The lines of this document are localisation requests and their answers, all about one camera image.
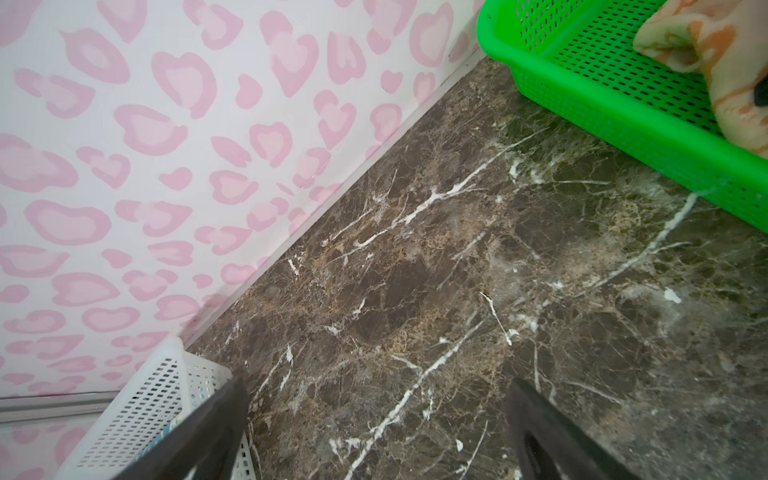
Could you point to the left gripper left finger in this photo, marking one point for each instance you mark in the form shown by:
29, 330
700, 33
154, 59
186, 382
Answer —
208, 442

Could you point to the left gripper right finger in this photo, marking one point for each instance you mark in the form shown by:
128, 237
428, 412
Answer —
549, 445

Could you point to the white perforated plastic basket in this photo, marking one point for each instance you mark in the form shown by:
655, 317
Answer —
169, 387

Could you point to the green plastic basket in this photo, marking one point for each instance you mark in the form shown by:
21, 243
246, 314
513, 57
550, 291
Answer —
576, 59

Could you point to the orange patterned towel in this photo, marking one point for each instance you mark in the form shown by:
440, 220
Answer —
726, 43

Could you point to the left corner aluminium post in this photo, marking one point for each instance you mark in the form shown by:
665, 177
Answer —
41, 408

